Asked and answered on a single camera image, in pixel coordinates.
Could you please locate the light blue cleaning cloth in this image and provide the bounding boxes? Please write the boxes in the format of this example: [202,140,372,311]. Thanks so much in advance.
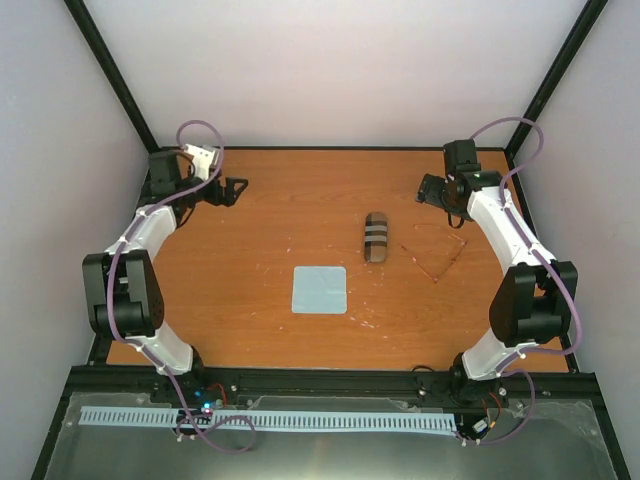
[291,266,348,315]

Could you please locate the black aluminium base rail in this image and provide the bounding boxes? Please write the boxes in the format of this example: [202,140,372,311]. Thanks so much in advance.
[65,365,599,407]

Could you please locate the left black frame post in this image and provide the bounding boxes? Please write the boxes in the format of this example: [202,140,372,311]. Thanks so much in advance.
[63,0,160,153]

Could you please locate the black frame post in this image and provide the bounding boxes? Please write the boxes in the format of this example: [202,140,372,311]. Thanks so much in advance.
[63,0,160,153]
[504,0,610,154]

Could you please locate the brown striped glasses case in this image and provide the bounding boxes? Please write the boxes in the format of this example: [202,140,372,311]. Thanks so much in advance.
[364,212,388,263]

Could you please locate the light blue slotted cable duct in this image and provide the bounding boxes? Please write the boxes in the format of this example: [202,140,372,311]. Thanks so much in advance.
[77,406,457,436]

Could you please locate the thin red frame glasses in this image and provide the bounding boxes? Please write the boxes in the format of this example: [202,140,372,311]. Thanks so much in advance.
[398,223,468,283]

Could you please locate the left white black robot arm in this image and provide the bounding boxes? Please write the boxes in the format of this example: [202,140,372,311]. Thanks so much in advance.
[82,144,248,403]

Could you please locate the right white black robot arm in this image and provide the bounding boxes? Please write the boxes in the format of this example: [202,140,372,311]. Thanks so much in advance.
[416,139,578,404]

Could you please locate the right black frame post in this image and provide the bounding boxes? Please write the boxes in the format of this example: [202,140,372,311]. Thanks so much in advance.
[504,0,610,154]

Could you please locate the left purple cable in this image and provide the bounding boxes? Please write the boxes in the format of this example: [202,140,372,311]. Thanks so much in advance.
[107,119,257,454]

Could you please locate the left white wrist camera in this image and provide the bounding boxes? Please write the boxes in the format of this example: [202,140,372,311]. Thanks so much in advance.
[182,144,223,181]

